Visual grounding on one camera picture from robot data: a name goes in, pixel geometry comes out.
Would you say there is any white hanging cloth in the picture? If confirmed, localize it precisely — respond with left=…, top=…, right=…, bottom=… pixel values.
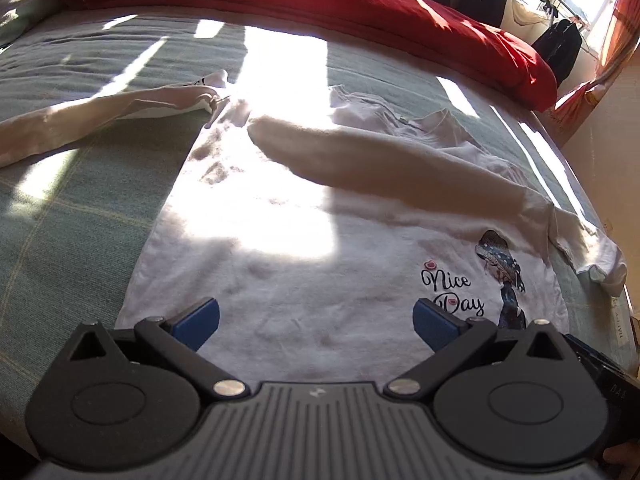
left=510, top=0, right=548, bottom=28

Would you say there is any person's right hand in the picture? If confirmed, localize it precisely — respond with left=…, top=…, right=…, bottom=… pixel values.
left=604, top=442, right=640, bottom=468

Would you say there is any white printed t-shirt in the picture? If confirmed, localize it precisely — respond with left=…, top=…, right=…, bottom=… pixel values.
left=0, top=70, right=628, bottom=386

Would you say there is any orange curtain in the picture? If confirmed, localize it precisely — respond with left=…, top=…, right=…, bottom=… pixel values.
left=550, top=0, right=640, bottom=131

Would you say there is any grey-green pillow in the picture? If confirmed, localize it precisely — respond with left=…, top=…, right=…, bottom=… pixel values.
left=0, top=0, right=61, bottom=48

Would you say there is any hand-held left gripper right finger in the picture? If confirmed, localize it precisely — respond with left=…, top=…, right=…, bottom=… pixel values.
left=384, top=298, right=576, bottom=401

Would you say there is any green plaid bed sheet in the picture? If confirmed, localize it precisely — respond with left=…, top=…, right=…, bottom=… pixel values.
left=0, top=5, right=640, bottom=461

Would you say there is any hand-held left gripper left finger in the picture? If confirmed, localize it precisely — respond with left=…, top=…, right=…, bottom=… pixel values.
left=67, top=297, right=250, bottom=401

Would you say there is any black garment on hanger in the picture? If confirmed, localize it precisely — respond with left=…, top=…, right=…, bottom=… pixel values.
left=531, top=19, right=583, bottom=86

